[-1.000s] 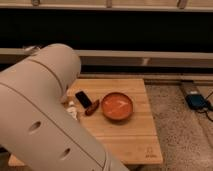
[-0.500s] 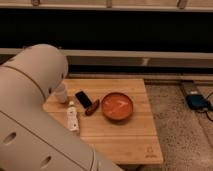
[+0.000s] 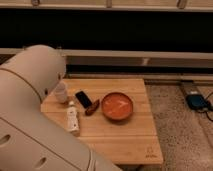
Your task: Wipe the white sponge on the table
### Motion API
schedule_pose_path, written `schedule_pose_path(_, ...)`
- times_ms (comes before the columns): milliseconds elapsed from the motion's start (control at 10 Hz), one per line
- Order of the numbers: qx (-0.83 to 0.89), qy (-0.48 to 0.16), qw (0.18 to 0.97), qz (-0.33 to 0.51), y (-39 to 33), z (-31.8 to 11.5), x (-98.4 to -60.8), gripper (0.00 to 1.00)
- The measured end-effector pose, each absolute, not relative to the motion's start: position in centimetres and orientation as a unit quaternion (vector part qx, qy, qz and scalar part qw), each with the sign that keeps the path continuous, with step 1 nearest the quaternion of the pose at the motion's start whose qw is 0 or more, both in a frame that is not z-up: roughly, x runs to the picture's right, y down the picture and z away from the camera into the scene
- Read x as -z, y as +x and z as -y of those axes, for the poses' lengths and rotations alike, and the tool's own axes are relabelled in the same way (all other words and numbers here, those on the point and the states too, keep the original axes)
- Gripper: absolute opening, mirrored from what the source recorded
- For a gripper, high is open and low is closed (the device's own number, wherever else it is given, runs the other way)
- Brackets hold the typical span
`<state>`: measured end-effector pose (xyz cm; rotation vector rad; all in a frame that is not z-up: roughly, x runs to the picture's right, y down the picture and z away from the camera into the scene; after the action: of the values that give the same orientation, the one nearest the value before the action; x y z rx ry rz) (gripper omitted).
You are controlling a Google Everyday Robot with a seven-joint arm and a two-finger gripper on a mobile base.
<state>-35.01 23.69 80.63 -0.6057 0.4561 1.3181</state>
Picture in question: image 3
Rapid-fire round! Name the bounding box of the black smartphone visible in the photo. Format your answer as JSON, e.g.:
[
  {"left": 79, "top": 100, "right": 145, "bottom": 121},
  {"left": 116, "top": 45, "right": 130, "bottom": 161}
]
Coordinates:
[{"left": 75, "top": 91, "right": 92, "bottom": 108}]

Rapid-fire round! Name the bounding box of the wooden table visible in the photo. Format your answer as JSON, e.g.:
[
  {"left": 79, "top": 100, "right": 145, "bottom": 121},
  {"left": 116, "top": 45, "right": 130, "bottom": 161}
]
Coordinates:
[{"left": 40, "top": 77, "right": 164, "bottom": 167}]

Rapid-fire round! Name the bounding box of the white plastic bottle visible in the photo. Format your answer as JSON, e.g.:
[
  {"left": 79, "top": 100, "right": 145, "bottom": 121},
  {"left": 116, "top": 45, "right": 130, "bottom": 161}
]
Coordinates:
[{"left": 67, "top": 101, "right": 80, "bottom": 136}]

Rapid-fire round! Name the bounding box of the blue power adapter box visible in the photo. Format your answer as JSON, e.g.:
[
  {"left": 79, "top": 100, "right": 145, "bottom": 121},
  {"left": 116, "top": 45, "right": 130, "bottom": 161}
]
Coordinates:
[{"left": 186, "top": 94, "right": 208, "bottom": 110}]

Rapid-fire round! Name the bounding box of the orange bowl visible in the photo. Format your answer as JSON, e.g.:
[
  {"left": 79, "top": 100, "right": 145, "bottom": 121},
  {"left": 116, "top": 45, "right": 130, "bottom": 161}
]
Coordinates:
[{"left": 101, "top": 92, "right": 133, "bottom": 121}]

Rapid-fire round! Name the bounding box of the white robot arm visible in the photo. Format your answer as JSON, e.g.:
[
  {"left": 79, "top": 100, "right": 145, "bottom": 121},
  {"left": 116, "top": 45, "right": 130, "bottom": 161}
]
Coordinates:
[{"left": 0, "top": 45, "right": 121, "bottom": 171}]

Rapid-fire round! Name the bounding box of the white shelf rail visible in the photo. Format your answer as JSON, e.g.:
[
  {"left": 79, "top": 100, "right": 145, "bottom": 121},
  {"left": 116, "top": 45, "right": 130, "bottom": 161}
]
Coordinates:
[{"left": 0, "top": 46, "right": 213, "bottom": 68}]

